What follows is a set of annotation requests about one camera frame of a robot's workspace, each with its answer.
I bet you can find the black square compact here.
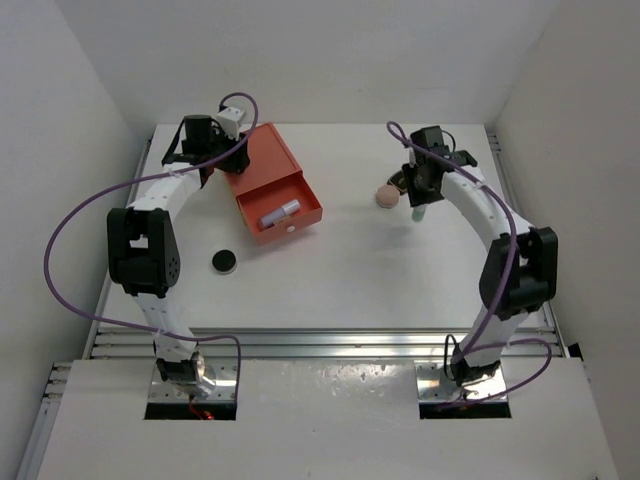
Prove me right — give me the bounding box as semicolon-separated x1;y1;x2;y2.
386;170;408;196

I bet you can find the green tube bottle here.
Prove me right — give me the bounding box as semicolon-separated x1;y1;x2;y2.
411;205;426;223

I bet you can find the orange drawer box shell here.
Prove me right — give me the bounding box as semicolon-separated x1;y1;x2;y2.
224;123;302;222

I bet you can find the pink round powder puff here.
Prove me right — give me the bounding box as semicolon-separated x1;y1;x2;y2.
375;185;400;209

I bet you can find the orange drawer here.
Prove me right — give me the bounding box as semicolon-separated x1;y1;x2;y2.
236;173;323;246

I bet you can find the lilac tube bottle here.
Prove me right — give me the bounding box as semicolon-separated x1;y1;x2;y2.
259;199;301;230

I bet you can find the black round compact jar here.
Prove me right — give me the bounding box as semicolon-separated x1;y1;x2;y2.
211;249;237;275

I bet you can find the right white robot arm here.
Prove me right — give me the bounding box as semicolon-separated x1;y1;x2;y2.
397;126;559;387

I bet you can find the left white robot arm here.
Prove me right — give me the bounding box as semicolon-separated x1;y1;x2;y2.
107;107;250;387

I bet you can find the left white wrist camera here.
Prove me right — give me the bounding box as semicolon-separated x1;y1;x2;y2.
214;106;246;141

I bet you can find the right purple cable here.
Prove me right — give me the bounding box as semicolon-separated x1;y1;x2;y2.
385;120;554;406

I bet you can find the purple cable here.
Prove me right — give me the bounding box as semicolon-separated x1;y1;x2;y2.
385;120;554;406
43;92;260;401

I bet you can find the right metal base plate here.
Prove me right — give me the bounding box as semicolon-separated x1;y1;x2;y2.
414;360;508;406

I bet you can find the metal base plate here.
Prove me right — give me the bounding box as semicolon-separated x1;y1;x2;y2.
414;360;508;406
148;360;238;405

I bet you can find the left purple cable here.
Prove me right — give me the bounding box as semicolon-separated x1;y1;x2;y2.
43;92;260;401

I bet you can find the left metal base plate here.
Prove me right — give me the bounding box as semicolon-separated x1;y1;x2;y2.
148;360;238;405

